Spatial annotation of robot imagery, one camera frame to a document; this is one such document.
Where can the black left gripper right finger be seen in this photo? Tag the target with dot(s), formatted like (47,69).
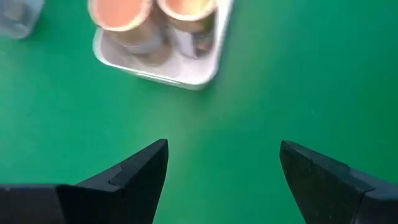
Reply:
(323,186)

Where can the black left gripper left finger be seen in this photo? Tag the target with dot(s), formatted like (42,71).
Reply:
(124,193)

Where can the tan-lid large spice jar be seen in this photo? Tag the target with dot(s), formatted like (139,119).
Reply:
(186,7)
(118,12)

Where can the green table mat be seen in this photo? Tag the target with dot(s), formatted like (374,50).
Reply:
(280,93)

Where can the white plastic bin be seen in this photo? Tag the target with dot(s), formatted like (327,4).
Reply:
(192,71)

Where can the clear plastic bin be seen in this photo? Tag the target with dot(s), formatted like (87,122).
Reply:
(18,15)

